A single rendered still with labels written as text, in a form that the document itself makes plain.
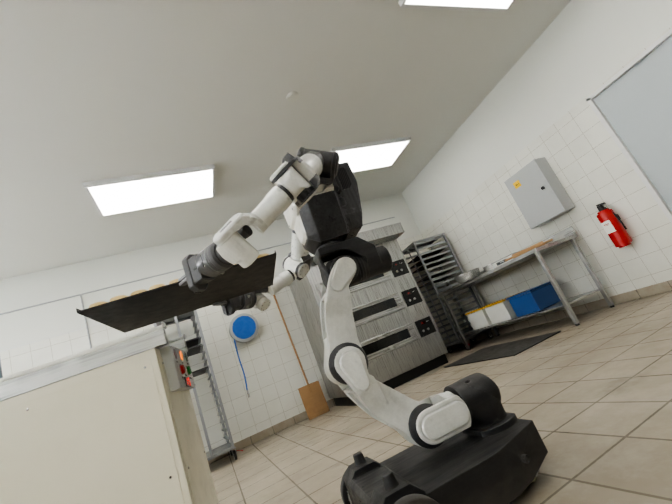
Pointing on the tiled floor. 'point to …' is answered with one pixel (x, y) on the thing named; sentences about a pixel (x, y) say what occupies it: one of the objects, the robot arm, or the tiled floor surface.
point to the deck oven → (378, 319)
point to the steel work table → (545, 273)
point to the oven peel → (314, 405)
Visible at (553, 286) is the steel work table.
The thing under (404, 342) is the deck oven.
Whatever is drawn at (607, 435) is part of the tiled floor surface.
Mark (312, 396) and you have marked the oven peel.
